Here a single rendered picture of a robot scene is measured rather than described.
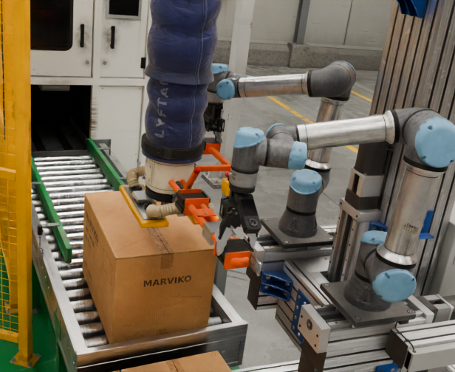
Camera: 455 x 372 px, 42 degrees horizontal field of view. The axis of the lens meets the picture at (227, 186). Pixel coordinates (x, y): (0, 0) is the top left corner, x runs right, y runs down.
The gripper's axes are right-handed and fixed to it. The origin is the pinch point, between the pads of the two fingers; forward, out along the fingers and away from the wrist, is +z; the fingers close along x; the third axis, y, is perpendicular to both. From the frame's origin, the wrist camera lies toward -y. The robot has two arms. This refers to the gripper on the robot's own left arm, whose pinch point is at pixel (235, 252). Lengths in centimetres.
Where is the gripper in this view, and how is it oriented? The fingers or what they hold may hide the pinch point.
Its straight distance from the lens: 167.0
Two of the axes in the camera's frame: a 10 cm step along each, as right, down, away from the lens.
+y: -3.6, -3.9, 8.5
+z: -1.2, 9.2, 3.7
